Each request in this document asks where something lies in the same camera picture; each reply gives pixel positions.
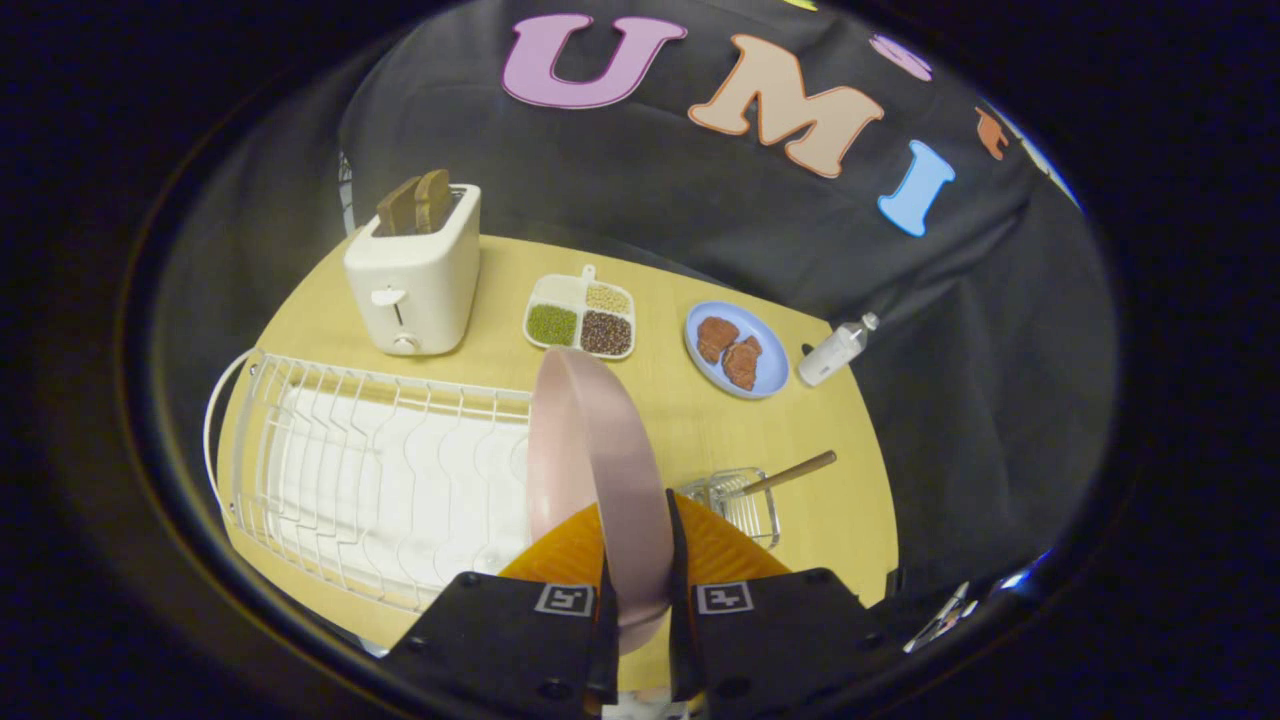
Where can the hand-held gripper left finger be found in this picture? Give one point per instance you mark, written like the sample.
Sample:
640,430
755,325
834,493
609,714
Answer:
603,640

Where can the pink plate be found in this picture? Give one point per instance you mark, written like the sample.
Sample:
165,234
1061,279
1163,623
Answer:
600,470

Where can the black backdrop cloth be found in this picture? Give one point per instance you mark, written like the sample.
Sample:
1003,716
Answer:
700,180

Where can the white toaster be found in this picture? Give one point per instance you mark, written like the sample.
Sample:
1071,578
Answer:
415,280

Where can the blue plate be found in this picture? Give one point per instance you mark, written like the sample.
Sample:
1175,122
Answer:
770,365

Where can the white plastic bottle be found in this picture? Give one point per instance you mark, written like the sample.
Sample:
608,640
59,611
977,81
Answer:
833,352

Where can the brown meat piece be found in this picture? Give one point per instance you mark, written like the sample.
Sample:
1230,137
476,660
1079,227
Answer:
743,362
716,337

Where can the brown toast slice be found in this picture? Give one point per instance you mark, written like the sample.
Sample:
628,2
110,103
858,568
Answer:
398,207
434,200

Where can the white divided tray with beans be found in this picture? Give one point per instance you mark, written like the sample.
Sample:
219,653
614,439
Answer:
582,315

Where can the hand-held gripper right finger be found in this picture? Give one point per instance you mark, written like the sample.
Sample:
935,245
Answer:
677,560

